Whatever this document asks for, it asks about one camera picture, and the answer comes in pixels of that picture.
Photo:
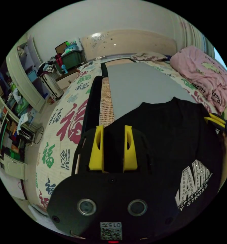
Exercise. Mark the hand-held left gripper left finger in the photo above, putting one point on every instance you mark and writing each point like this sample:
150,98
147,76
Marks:
96,152

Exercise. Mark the pile of clothes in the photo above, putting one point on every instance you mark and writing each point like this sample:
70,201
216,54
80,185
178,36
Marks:
46,67

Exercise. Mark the pale curtain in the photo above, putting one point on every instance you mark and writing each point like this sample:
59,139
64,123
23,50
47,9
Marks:
193,32

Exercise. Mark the pink patterned pillow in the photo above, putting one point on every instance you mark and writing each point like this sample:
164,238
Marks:
147,56

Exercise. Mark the white cupboard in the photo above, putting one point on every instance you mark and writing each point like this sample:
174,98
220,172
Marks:
23,76

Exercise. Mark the beige bedside cabinet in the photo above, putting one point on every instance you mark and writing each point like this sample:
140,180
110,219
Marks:
65,80

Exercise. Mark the bed with printed sheet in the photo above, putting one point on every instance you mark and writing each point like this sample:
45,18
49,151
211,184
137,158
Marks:
67,99

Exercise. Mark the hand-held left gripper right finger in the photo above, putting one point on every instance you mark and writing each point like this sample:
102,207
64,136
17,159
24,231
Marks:
130,158

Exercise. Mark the green storage box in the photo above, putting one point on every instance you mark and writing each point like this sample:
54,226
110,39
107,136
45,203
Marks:
71,59

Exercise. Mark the pink quilt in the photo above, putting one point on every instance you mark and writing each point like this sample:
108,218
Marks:
201,76

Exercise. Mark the grey flat board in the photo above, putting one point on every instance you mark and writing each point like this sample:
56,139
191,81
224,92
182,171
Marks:
140,83

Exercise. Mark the white ribbed suitcase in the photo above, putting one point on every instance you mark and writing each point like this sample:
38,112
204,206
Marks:
51,85

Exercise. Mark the black t-shirt with print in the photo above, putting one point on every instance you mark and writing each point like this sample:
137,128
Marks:
168,137

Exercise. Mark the cluttered white shelf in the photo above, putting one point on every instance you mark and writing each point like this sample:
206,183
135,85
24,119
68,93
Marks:
6,129

